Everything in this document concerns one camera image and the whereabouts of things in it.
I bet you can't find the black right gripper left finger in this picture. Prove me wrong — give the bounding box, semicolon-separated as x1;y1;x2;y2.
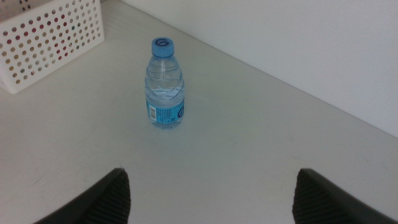
32;167;132;224

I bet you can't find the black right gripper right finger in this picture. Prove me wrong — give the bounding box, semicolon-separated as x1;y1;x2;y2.
292;167;398;224

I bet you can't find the clear water bottle blue cap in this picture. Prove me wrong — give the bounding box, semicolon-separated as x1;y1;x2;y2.
144;37;186;130

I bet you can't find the white perforated plastic basket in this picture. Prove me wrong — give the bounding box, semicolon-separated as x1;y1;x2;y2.
0;0;106;95

